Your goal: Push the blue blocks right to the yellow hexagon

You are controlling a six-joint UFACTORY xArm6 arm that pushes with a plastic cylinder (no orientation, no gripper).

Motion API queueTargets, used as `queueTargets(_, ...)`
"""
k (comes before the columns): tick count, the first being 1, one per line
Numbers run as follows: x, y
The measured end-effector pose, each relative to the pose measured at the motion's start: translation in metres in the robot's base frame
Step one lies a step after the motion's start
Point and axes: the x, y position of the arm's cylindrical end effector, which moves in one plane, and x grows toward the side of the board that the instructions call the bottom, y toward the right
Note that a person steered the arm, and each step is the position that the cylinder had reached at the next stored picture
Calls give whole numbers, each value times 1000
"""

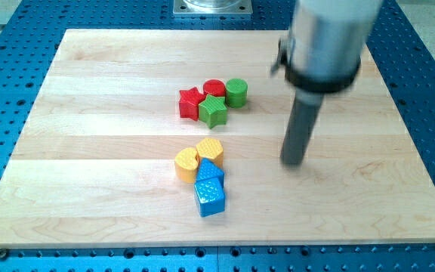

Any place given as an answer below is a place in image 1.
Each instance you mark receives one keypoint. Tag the red star block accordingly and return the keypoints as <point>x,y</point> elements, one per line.
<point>189,101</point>

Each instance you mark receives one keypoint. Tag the yellow heart block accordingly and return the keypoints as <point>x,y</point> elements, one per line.
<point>186,164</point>

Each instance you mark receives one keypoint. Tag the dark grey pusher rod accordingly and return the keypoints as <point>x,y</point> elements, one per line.
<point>305,109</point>

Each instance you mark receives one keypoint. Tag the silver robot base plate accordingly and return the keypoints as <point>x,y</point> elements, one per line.
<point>211,7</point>

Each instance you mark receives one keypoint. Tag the green star block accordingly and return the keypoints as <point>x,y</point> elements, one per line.
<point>213,111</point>

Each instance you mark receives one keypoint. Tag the blue triangle block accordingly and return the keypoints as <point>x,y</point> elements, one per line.
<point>208,170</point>

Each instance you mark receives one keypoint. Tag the red cylinder block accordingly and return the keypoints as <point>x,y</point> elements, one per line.
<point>214,87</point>

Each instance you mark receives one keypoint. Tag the yellow hexagon block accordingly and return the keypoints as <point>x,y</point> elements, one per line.
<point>212,149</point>

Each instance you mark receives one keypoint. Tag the green cylinder block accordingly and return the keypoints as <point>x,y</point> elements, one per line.
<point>236,93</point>

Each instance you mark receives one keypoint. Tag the blue cube block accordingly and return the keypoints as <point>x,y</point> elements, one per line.
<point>209,196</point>

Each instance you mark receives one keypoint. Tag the wooden board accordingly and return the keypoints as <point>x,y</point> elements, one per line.
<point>94,164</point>

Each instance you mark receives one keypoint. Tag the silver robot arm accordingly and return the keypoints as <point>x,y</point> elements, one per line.
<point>321,52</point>

